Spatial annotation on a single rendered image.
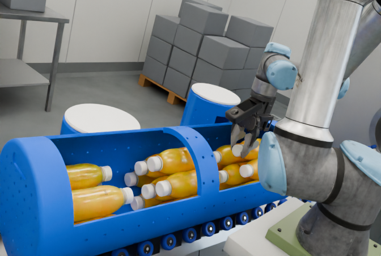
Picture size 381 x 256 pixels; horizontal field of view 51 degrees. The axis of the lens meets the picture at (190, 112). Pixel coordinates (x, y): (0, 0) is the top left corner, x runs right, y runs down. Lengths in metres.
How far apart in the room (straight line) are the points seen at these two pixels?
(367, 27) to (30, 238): 0.82
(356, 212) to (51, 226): 0.58
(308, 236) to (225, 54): 3.52
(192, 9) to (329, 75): 3.90
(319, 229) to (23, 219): 0.60
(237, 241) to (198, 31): 3.79
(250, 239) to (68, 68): 4.27
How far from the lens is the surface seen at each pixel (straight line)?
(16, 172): 0.90
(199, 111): 2.07
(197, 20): 4.56
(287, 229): 0.94
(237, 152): 1.27
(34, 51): 4.71
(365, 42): 0.98
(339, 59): 0.78
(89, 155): 1.11
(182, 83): 4.69
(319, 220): 0.89
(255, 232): 0.94
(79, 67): 5.07
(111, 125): 1.47
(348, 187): 0.82
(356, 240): 0.90
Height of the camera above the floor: 1.66
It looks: 21 degrees down
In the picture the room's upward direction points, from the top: 17 degrees clockwise
